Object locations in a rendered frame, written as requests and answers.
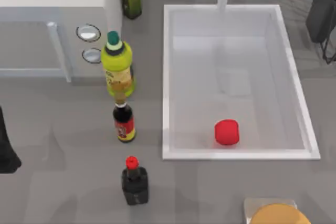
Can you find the dark bottle with red label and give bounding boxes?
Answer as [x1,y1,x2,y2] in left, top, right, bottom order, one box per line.
[112,95,137,144]

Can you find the yellow-green bottle with green cap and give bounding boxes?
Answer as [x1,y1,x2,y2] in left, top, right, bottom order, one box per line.
[100,30,137,98]

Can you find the white sink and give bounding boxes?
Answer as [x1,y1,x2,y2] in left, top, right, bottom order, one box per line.
[162,4,321,161]

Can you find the red apple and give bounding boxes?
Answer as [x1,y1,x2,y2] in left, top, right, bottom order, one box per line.
[214,119,241,146]

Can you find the small microwave knob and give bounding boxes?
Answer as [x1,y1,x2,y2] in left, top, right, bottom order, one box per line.
[81,47,103,65]

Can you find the black bottle with red cap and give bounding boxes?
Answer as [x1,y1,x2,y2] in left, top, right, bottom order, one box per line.
[120,155,149,206]

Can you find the grey square plate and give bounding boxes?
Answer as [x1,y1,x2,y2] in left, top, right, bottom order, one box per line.
[243,197,299,224]

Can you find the pale microwave oven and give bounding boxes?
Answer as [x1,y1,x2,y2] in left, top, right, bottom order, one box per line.
[0,0,124,86]

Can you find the bread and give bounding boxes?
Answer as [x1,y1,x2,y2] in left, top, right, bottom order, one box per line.
[250,203,312,224]

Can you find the microwave door handle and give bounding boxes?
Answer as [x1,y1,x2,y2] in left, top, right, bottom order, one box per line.
[0,21,72,83]

